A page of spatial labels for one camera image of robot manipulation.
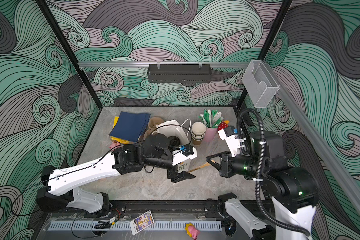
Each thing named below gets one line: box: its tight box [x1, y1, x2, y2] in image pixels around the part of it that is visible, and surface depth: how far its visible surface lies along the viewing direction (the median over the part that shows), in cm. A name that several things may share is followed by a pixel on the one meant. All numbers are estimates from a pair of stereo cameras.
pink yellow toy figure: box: [185, 222, 201, 240], surface depth 67 cm
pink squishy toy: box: [109, 141, 121, 150], surface depth 97 cm
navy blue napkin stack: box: [108, 111, 151, 143], surface depth 102 cm
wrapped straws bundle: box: [198, 108, 224, 128], surface depth 92 cm
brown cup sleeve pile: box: [143, 116, 164, 140], surface depth 105 cm
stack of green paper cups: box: [191, 121, 207, 146], surface depth 90 cm
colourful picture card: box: [129, 210, 155, 236], surface depth 70 cm
